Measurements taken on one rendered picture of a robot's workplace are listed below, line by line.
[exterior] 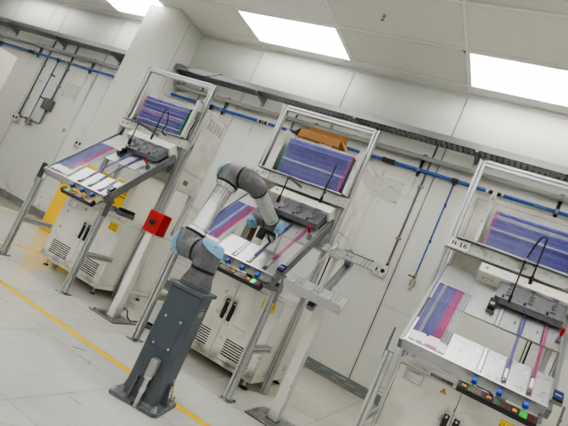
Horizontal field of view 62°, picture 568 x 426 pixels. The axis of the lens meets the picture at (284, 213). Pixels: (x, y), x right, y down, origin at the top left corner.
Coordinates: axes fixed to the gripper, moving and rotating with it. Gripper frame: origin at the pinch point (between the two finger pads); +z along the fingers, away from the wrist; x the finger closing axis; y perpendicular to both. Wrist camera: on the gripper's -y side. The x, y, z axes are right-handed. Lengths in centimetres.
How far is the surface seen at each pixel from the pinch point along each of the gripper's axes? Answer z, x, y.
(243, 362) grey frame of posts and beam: 20, -24, -67
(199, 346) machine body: 53, 22, -62
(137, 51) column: 31, 329, 190
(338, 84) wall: 54, 92, 252
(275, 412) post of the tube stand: 37, -50, -76
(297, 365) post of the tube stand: 23, -50, -52
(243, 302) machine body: 32.6, 6.0, -29.4
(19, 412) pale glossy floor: -71, -8, -149
